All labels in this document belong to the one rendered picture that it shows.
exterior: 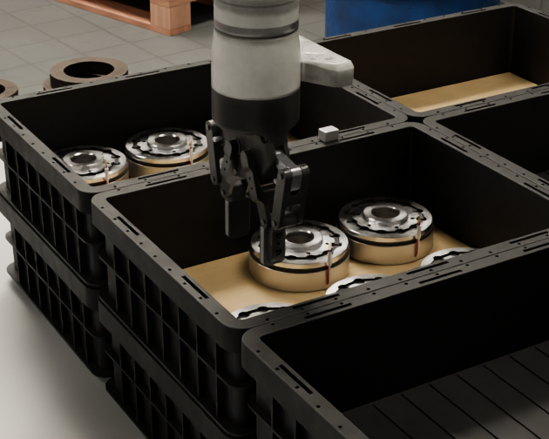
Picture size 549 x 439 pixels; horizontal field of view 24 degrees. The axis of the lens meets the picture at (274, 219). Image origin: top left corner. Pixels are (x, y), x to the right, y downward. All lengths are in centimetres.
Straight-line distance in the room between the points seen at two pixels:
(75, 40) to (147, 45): 28
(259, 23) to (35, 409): 52
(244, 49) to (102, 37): 374
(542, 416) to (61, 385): 53
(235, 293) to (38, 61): 332
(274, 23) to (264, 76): 4
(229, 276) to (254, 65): 34
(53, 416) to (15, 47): 344
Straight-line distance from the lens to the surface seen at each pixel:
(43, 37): 480
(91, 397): 136
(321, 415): 92
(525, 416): 112
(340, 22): 428
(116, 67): 316
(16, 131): 142
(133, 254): 117
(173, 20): 474
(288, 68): 104
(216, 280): 130
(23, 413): 135
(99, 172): 148
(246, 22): 102
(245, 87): 104
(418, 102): 177
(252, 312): 118
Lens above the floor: 146
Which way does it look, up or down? 26 degrees down
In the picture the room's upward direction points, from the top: straight up
